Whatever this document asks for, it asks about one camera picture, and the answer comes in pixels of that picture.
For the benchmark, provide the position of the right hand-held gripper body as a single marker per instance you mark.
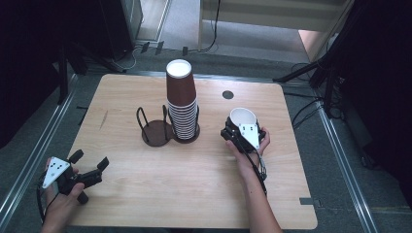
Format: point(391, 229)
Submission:
point(250, 136)

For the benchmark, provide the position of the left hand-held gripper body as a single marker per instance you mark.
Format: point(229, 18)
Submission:
point(56, 171)

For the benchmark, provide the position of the single brown paper cup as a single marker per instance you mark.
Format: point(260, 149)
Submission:
point(243, 116)

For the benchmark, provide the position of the stack of brown paper cups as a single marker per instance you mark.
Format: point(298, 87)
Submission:
point(182, 95)

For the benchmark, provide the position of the person's right hand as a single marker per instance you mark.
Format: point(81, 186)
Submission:
point(249, 161)

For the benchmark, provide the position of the person's left hand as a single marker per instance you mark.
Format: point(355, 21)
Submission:
point(61, 207)

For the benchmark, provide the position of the round grey table grommet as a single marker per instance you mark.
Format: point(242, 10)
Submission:
point(228, 94)

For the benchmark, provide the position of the black metal stand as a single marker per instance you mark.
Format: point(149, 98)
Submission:
point(63, 77)

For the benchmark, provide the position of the black plug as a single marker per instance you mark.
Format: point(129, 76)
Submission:
point(145, 47)
point(159, 47)
point(185, 50)

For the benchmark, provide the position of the grey tape strip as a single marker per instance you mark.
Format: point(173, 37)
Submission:
point(307, 201)

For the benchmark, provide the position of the black tripod stand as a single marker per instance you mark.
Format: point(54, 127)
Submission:
point(324, 64)

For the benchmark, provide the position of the black curtain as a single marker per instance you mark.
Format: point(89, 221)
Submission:
point(29, 58)
point(382, 81)

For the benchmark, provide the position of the dark cabinet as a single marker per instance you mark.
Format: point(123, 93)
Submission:
point(121, 22)

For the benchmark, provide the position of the metal floor rail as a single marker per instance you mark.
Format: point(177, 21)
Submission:
point(39, 139)
point(343, 161)

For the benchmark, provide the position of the white furniture frame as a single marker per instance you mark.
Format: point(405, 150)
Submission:
point(259, 14)

